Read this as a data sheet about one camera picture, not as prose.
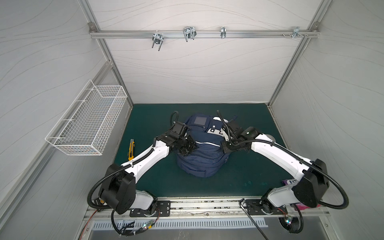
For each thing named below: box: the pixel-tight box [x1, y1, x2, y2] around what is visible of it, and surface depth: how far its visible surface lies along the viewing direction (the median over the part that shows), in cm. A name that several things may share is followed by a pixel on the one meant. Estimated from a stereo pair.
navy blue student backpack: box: [176, 113, 230, 178], surface depth 82 cm
